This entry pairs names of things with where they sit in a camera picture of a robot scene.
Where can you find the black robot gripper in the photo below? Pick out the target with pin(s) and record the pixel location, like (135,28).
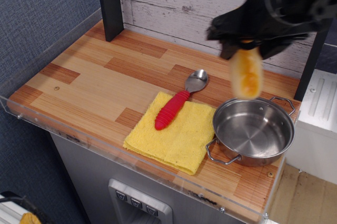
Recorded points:
(273,25)

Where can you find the toy bread loaf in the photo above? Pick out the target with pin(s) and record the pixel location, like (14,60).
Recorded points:
(246,74)

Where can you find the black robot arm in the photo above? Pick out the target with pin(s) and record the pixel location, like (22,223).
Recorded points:
(322,12)

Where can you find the stainless steel pot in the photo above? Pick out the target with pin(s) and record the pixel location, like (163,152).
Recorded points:
(253,133)

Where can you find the yellow cloth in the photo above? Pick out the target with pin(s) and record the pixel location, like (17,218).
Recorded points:
(181,145)

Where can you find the white ribbed block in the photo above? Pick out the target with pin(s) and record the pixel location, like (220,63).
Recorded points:
(318,107)

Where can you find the clear acrylic table guard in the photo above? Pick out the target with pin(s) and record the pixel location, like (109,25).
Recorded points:
(95,92)

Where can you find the grey cabinet with button panel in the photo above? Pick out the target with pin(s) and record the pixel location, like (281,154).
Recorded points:
(111,192)

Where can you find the black and yellow object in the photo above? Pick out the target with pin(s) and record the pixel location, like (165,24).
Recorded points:
(17,209)

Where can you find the red-handled metal spoon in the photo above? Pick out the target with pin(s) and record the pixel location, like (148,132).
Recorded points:
(195,82)

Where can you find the black right vertical post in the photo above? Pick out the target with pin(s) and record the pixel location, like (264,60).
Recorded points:
(310,65)

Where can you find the black vertical post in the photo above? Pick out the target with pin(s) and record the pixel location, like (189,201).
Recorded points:
(310,65)
(112,18)

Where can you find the black left vertical post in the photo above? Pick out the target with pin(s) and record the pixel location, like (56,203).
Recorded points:
(112,18)

